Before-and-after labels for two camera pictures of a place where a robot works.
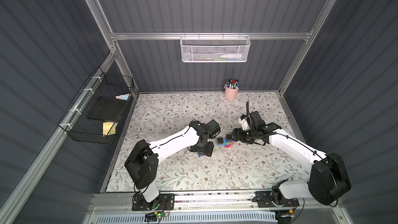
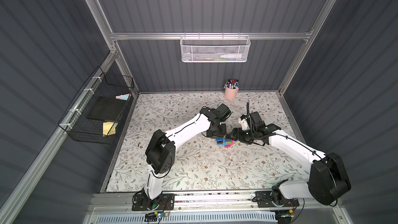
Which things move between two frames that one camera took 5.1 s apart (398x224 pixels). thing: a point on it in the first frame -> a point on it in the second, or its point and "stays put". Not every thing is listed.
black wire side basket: x=94 y=115 stays put
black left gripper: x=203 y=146 -> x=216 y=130
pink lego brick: x=229 y=145 stays put
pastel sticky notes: x=124 y=97 stays put
